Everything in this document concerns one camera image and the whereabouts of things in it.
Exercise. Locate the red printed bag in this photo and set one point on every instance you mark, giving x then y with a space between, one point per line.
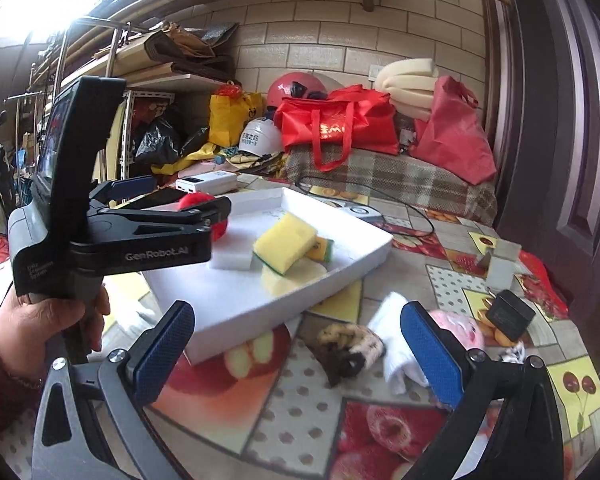
545 285

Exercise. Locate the white tray box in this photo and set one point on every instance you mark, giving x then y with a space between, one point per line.
220 305

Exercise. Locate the white cloth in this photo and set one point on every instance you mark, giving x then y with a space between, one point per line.
395 325

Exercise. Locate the red tote bag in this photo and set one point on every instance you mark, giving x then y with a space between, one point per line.
340 120

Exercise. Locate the yellow bag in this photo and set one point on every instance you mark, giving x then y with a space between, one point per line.
230 115

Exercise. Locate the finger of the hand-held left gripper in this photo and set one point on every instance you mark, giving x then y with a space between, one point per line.
130 187
155 220

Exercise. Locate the red cloth bag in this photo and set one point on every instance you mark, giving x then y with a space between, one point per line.
455 130

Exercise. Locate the dark purple door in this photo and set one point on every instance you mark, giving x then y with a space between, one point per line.
555 110

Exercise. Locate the white round device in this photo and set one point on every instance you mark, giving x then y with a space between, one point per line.
357 210

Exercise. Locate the cream foam pads stack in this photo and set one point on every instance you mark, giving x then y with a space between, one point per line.
410 85

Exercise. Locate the brown plush toy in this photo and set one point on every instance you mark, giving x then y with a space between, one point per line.
350 350

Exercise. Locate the red helmet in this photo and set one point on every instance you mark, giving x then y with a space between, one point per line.
295 90

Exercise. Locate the metal shelf rack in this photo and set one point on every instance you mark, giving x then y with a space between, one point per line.
125 110

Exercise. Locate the plaid covered bench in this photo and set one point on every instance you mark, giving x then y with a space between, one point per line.
405 180

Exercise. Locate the fruit print tablecloth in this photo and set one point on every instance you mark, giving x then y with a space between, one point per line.
305 410

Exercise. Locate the person's left hand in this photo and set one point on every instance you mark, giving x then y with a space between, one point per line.
20 330

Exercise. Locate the yellow cloth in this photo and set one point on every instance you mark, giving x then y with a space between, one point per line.
190 159

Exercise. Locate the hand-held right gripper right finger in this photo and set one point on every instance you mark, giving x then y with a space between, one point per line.
430 350

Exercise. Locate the black flat device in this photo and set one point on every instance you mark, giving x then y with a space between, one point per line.
152 199

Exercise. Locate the black charger cube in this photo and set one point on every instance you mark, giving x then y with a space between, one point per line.
510 315

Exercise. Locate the small black white plush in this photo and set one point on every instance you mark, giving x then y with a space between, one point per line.
512 352

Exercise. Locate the orange green sponge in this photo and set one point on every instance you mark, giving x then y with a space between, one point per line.
322 249

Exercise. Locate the yellow sponge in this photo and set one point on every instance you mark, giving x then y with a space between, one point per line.
285 240

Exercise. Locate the pink plush toy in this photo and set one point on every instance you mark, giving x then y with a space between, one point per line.
455 327

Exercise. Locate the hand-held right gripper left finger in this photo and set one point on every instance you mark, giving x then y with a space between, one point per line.
165 350

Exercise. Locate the white helmet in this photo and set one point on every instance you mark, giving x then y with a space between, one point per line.
260 137

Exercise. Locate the white power bank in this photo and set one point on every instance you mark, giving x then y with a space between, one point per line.
207 182

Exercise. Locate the wall socket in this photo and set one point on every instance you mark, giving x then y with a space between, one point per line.
375 73

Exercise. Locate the white foam block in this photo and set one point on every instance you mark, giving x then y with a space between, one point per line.
230 247

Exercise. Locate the red plush ball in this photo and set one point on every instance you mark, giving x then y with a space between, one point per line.
221 229

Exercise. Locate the black plastic bag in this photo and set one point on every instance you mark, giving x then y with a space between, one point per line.
155 140

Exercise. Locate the brown folded bags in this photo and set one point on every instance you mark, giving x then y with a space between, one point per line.
190 45

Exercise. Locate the person's left forearm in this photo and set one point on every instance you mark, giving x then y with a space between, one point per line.
0 395

